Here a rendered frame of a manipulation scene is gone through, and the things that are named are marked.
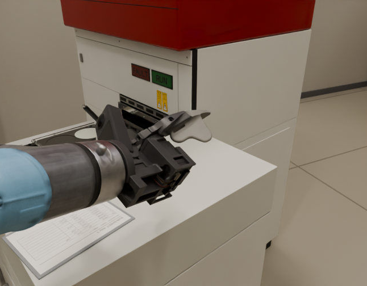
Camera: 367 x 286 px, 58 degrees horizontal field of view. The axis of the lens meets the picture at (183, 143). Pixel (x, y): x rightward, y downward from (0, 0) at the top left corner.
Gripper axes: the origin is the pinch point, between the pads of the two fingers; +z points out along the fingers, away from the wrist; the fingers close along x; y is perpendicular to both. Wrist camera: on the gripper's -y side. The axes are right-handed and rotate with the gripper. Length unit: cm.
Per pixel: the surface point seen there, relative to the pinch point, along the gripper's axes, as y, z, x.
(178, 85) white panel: -32, 44, -9
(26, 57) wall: -210, 116, -107
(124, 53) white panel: -63, 50, -16
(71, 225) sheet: -6.7, -6.7, -27.7
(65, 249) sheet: -2.2, -11.4, -26.9
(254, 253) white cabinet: 22, 41, -30
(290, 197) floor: 13, 188, -65
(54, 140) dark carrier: -52, 25, -48
